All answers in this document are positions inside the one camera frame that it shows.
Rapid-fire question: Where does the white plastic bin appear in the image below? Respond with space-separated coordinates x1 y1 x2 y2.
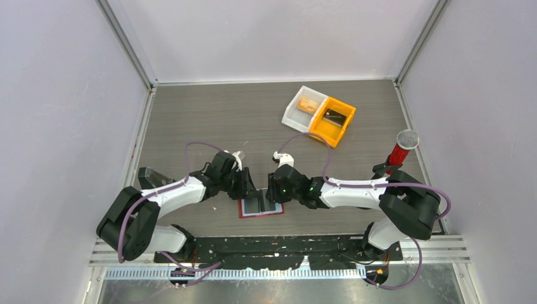
281 85 328 132

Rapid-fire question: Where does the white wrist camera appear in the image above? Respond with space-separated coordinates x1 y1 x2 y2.
272 151 294 168
225 150 245 172

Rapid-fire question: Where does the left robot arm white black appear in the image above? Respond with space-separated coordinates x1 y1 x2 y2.
96 151 258 262

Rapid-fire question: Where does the black card in orange bin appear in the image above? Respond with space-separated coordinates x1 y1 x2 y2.
322 108 347 128

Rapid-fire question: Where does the red card holder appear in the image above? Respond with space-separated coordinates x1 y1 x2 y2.
238 188 284 219

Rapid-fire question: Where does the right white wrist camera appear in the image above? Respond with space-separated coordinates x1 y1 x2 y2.
272 151 294 168

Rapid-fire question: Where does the aluminium front rail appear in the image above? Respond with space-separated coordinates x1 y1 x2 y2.
89 234 472 281

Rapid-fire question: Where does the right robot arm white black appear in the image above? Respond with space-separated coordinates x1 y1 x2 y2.
265 165 441 260

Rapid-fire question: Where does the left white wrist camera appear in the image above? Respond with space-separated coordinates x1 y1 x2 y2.
225 150 245 172

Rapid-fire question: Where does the orange plastic bin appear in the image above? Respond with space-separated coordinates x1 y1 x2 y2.
309 96 357 148

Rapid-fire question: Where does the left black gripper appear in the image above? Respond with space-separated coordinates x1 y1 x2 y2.
219 167 259 200

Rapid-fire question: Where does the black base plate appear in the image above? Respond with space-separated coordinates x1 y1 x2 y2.
153 234 403 272

